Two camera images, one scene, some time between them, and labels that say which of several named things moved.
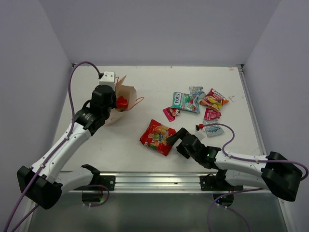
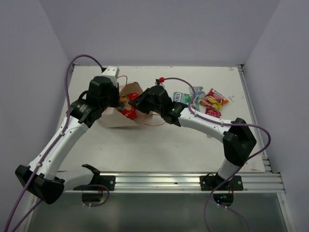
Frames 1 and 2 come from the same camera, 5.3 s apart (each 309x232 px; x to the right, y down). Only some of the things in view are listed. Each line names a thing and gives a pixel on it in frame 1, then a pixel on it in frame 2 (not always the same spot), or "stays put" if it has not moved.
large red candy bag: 121,104 -> 132,96
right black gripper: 173,139 -> 139,102
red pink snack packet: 210,114 stays put
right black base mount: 223,192 stays put
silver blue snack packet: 197,94 stays put
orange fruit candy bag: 214,99 stays put
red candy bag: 156,136 -> 125,108
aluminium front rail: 160,182 stays put
